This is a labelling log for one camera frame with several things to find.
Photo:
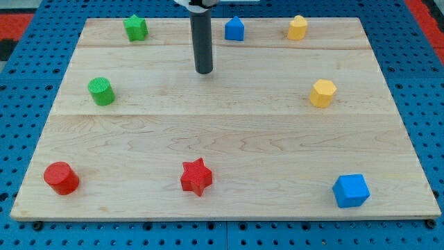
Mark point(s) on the yellow heart block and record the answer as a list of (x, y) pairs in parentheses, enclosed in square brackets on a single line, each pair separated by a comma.
[(297, 28)]

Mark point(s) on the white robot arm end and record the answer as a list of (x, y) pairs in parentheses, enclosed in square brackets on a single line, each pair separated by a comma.
[(201, 6)]

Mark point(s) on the blue triangle block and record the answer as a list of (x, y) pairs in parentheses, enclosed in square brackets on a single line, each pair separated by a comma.
[(234, 29)]

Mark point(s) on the red star block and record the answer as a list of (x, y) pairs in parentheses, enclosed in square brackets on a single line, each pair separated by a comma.
[(195, 177)]

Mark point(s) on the wooden board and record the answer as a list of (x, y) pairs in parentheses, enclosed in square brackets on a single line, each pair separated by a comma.
[(273, 155)]

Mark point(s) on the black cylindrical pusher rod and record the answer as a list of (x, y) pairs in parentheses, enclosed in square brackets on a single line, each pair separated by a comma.
[(201, 34)]

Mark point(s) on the yellow hexagon block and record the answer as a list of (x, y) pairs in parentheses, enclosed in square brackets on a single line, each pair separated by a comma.
[(322, 93)]

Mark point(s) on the green cylinder block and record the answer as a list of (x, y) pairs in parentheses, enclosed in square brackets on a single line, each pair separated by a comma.
[(101, 91)]

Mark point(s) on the green star block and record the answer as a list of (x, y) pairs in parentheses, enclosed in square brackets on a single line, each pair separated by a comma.
[(136, 28)]

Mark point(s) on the blue cube block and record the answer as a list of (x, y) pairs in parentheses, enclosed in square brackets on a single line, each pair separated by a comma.
[(350, 190)]

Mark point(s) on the red cylinder block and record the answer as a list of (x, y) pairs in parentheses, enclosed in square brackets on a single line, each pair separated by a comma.
[(61, 178)]

